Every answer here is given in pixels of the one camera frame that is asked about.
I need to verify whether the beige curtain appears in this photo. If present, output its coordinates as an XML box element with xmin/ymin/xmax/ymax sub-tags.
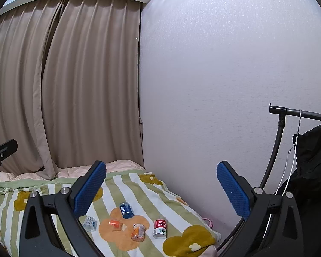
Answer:
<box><xmin>0</xmin><ymin>0</ymin><xmax>143</xmax><ymax>179</ymax></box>

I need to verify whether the blue label plastic cup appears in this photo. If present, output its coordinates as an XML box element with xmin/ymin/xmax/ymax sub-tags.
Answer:
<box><xmin>119</xmin><ymin>202</ymin><xmax>134</xmax><ymax>219</ymax></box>

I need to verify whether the pink bed sheet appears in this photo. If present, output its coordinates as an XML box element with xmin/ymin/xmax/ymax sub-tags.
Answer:
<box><xmin>0</xmin><ymin>160</ymin><xmax>146</xmax><ymax>182</ymax></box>

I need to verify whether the small orange plastic cup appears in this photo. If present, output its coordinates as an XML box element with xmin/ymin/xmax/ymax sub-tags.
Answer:
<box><xmin>108</xmin><ymin>219</ymin><xmax>123</xmax><ymax>232</ymax></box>

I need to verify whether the clear light-blue label cup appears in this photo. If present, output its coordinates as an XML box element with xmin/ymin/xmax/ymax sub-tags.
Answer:
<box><xmin>82</xmin><ymin>216</ymin><xmax>97</xmax><ymax>232</ymax></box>

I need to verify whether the pink object by wall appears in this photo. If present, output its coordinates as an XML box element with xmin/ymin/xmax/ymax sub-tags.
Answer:
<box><xmin>203</xmin><ymin>218</ymin><xmax>213</xmax><ymax>229</ymax></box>

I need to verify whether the black hanging garment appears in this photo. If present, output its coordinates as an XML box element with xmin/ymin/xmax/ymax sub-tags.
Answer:
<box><xmin>279</xmin><ymin>125</ymin><xmax>321</xmax><ymax>256</ymax></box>

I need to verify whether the white wire hanger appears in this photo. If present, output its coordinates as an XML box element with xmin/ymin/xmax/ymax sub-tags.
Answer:
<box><xmin>275</xmin><ymin>109</ymin><xmax>302</xmax><ymax>196</ymax></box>

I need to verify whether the black clothes rack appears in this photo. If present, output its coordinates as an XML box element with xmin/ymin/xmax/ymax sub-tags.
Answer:
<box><xmin>217</xmin><ymin>106</ymin><xmax>321</xmax><ymax>255</ymax></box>

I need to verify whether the green striped floral blanket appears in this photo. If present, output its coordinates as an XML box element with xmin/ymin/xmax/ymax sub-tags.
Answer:
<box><xmin>0</xmin><ymin>170</ymin><xmax>221</xmax><ymax>256</ymax></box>

